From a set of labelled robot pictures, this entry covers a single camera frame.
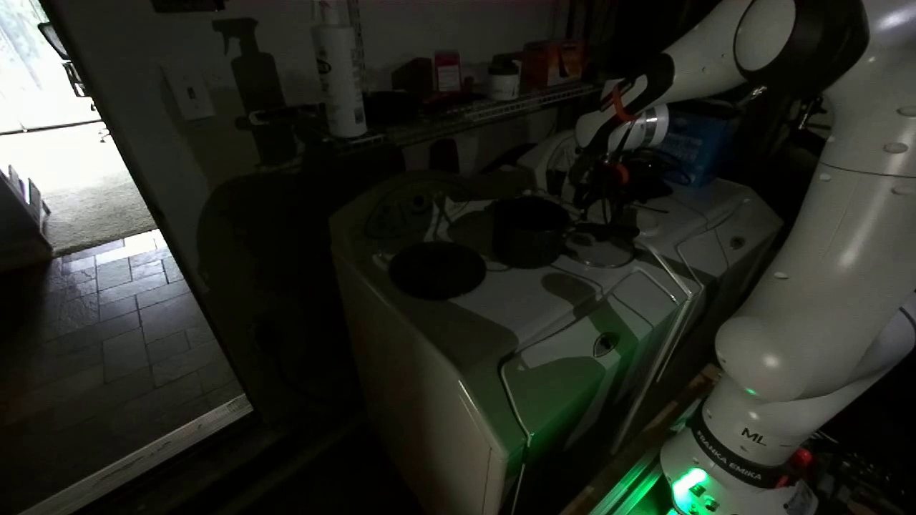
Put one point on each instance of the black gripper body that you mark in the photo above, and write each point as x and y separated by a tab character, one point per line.
608	184

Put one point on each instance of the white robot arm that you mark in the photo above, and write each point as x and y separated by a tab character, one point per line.
829	315

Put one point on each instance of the black pot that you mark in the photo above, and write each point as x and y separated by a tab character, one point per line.
524	232

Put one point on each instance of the blue box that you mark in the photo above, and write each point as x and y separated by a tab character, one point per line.
697	148

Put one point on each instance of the white washing machine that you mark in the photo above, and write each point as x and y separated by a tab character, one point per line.
697	248
482	403

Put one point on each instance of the white jar on shelf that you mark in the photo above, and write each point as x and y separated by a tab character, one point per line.
505	78

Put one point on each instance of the black round plate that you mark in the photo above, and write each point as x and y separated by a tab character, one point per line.
436	271

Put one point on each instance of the red container on shelf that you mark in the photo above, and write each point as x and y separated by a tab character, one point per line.
448	71

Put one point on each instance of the white spray can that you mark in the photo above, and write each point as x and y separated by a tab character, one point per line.
338	71

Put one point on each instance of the dark spray bottle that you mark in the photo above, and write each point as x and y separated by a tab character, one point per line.
253	71

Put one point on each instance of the wall shelf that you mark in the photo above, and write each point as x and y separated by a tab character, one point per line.
464	118

